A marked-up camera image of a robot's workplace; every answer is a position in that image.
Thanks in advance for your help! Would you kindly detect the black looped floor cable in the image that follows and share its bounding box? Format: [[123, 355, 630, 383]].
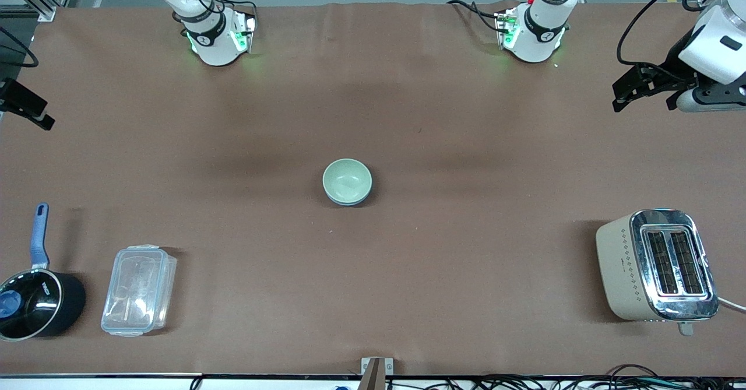
[[605, 364, 660, 380]]

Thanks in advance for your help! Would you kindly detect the beige and chrome toaster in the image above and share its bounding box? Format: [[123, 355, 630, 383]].
[[595, 208, 721, 337]]

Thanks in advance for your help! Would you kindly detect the clear plastic food container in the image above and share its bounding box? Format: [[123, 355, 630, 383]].
[[100, 244, 178, 338]]

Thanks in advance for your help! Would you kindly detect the black pot with blue handle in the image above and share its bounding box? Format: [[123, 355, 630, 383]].
[[0, 203, 87, 342]]

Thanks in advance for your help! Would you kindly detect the green bowl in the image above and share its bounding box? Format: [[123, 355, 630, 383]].
[[322, 158, 373, 203]]

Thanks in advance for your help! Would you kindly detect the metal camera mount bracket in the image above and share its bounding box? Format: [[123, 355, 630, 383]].
[[360, 356, 395, 390]]

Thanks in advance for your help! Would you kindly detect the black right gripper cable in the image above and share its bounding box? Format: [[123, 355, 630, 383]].
[[0, 25, 40, 68]]

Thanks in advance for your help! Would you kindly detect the brown table cloth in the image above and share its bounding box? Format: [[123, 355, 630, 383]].
[[0, 1, 746, 377]]

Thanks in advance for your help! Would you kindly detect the blue bowl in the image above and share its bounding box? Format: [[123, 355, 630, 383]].
[[326, 188, 372, 208]]

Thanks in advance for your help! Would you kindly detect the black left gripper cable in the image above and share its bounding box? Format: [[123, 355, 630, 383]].
[[616, 0, 707, 79]]

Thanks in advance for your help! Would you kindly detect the black left base cable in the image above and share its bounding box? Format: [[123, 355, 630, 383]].
[[447, 0, 505, 33]]

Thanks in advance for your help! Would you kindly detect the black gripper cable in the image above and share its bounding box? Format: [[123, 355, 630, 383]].
[[616, 0, 707, 79], [0, 25, 40, 68]]

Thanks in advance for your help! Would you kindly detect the glass lid with blue knob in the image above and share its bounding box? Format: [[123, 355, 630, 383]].
[[0, 270, 62, 339]]

